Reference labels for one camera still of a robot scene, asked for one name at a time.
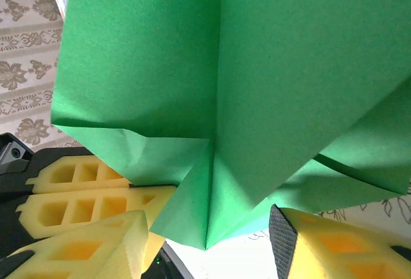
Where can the green paper sheet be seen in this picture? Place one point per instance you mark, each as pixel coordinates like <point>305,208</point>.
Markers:
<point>224,67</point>

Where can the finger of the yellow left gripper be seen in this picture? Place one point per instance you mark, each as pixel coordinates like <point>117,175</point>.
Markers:
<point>32,208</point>
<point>45,181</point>

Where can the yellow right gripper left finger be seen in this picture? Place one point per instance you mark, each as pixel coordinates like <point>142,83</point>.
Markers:
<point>106,234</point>

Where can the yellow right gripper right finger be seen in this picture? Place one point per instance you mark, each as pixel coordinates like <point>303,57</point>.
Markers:
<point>314,256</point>

